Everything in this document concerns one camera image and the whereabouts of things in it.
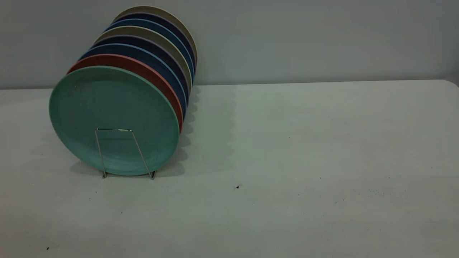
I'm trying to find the green plastic plate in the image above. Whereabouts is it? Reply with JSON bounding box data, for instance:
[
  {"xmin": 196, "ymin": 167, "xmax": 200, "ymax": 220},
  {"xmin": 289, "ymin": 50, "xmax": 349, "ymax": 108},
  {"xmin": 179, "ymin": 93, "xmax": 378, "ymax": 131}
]
[{"xmin": 49, "ymin": 66, "xmax": 180, "ymax": 177}]

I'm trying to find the pink plastic plate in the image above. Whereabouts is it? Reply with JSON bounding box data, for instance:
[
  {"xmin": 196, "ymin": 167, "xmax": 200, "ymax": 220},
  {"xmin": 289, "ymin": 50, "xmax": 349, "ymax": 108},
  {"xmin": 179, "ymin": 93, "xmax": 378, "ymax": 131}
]
[{"xmin": 67, "ymin": 54, "xmax": 184, "ymax": 134}]

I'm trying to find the navy plate light blue rim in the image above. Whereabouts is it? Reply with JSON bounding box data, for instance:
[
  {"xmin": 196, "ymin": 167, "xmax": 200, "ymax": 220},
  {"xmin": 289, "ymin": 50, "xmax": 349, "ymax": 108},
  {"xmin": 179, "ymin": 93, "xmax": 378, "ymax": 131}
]
[{"xmin": 79, "ymin": 43, "xmax": 189, "ymax": 120}]

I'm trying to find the dark purple plate lavender rim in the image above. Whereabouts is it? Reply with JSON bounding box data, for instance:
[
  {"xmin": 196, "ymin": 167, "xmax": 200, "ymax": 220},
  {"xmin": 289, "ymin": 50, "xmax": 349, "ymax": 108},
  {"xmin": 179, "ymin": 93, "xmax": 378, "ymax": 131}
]
[
  {"xmin": 91, "ymin": 34, "xmax": 191, "ymax": 96},
  {"xmin": 114, "ymin": 12, "xmax": 197, "ymax": 68}
]

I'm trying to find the beige plastic plate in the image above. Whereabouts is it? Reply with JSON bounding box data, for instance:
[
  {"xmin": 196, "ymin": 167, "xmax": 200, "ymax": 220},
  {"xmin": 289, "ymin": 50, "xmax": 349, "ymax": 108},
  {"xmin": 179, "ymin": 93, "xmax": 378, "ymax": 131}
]
[
  {"xmin": 94, "ymin": 25, "xmax": 193, "ymax": 87},
  {"xmin": 112, "ymin": 5, "xmax": 198, "ymax": 62}
]

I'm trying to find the teal blue plastic plate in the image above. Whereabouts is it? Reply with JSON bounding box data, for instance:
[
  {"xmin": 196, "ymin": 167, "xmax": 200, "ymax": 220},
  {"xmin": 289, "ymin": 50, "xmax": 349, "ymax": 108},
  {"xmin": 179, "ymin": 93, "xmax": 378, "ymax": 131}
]
[{"xmin": 104, "ymin": 18, "xmax": 195, "ymax": 81}]

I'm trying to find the metal wire plate rack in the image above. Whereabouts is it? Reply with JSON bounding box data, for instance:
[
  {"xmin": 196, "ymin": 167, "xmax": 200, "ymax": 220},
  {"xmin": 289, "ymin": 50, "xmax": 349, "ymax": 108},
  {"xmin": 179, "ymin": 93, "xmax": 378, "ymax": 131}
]
[{"xmin": 95, "ymin": 128, "xmax": 157, "ymax": 180}]

